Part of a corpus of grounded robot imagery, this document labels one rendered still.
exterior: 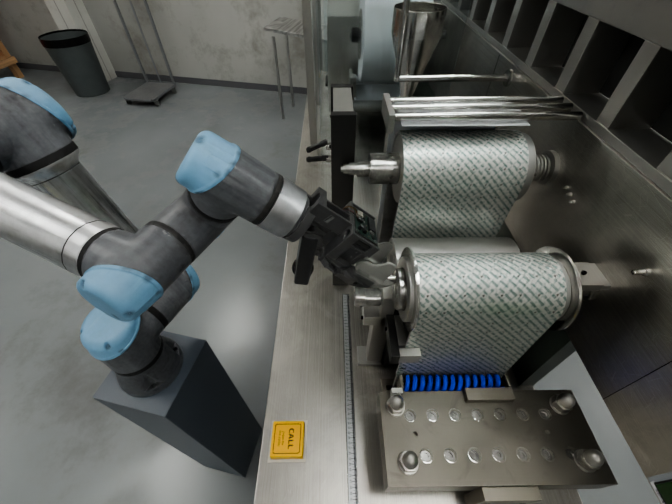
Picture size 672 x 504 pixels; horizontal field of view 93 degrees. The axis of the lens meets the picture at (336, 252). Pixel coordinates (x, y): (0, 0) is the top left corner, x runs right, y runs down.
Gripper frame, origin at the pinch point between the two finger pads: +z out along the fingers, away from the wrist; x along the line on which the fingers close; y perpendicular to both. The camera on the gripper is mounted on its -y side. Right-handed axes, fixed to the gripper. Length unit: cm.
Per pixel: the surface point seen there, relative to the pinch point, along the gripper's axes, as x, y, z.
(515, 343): -7.1, 7.8, 25.7
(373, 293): 2.5, -6.6, 4.5
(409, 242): 12.2, 2.0, 7.8
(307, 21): 95, 3, -25
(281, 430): -15.3, -39.6, 6.5
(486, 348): -7.1, 3.3, 23.4
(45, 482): -12, -184, -23
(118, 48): 476, -263, -179
